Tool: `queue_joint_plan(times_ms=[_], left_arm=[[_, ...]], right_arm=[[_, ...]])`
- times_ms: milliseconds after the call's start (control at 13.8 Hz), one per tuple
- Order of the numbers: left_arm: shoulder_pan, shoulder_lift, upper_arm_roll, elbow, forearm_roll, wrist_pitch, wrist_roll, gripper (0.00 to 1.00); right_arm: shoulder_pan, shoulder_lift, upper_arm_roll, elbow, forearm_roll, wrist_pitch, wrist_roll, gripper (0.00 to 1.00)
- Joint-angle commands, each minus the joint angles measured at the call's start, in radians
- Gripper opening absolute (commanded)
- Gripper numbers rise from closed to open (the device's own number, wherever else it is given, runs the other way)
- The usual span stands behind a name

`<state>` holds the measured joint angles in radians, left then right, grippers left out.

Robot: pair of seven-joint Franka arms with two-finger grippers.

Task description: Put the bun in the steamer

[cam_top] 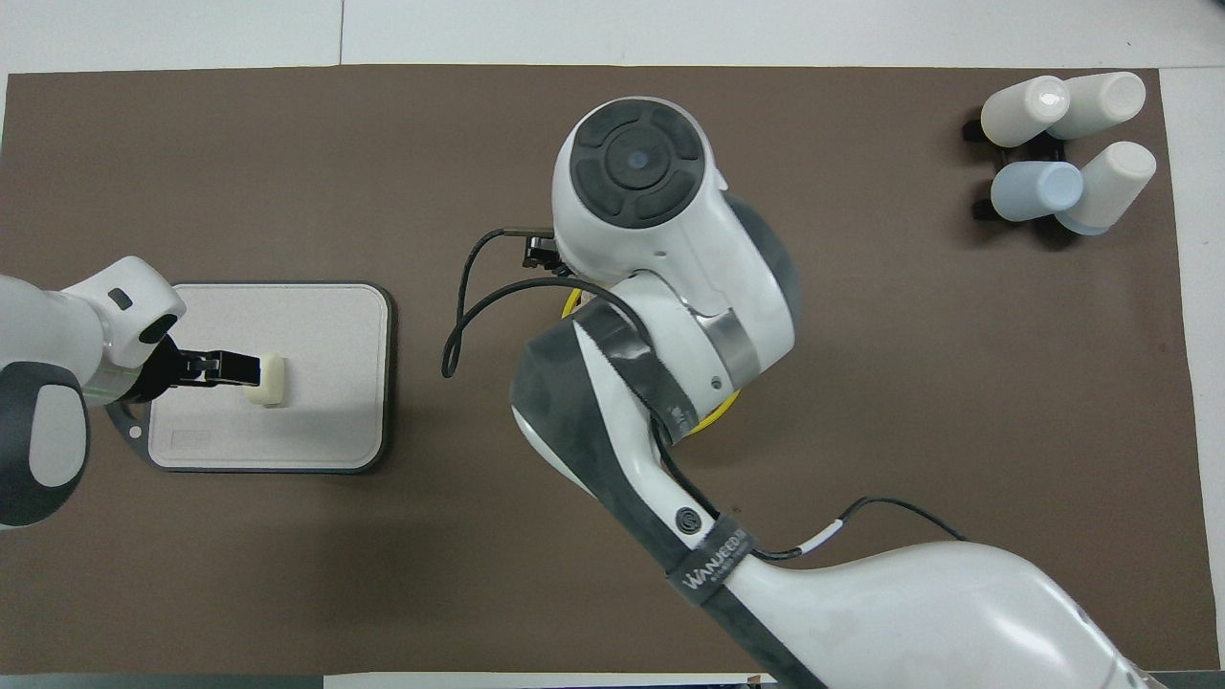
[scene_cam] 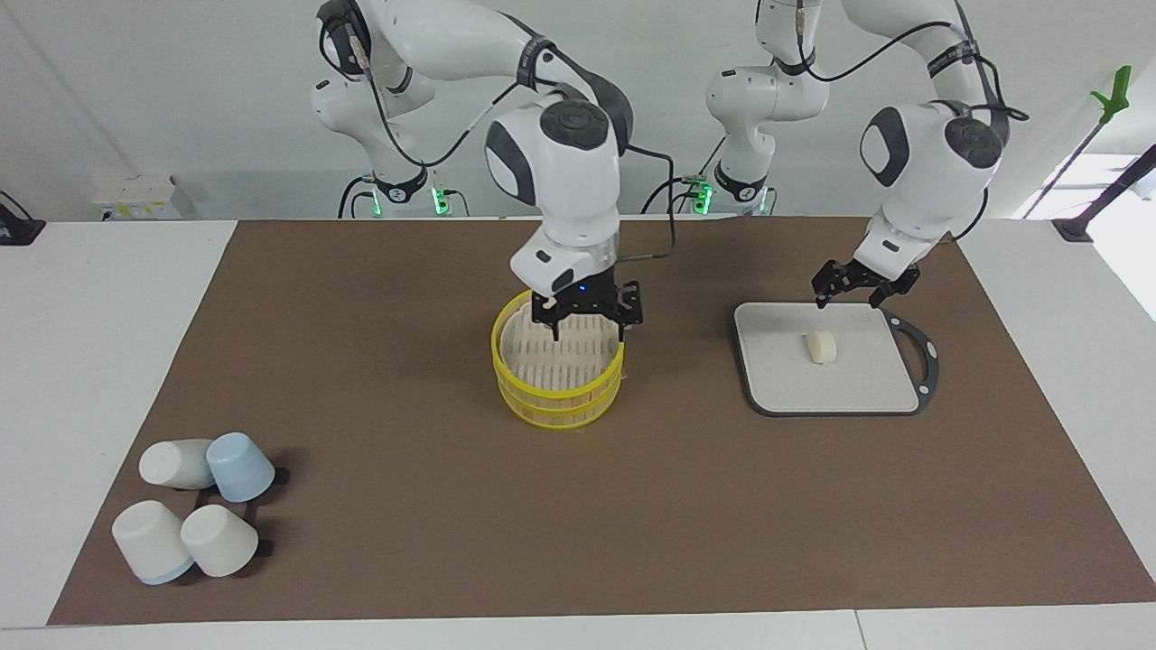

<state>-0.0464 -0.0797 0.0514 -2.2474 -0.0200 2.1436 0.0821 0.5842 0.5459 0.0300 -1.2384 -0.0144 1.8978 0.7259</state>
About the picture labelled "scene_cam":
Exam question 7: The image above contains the thin pole with green tip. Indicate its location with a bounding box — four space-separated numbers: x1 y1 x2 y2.
1021 65 1133 220

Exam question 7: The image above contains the white box with yellow label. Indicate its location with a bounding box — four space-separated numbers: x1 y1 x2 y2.
90 174 196 221

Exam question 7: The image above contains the light blue plastic cup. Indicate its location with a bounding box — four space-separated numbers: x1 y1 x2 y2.
206 432 276 503

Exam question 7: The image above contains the brown table mat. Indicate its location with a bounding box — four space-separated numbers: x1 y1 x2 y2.
47 217 1156 626

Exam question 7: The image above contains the white plastic cup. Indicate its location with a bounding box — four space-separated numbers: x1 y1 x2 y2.
139 439 216 489
112 500 196 586
180 504 260 578

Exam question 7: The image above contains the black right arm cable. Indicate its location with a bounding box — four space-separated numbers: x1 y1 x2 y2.
341 18 678 265

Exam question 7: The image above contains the black table clamp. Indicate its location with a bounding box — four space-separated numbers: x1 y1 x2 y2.
0 190 46 246

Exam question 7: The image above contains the black stand with clamp base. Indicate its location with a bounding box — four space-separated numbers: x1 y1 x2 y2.
1052 143 1156 243

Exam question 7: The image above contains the grey cutting board with handle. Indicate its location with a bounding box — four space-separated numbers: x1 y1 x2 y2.
732 301 940 418

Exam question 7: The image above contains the yellow round steamer basket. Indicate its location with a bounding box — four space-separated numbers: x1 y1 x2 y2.
490 289 626 431

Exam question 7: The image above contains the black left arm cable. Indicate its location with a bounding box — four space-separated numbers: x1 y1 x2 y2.
795 0 1030 243

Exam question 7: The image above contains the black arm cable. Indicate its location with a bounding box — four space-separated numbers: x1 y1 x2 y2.
795 0 1030 243
341 18 678 265

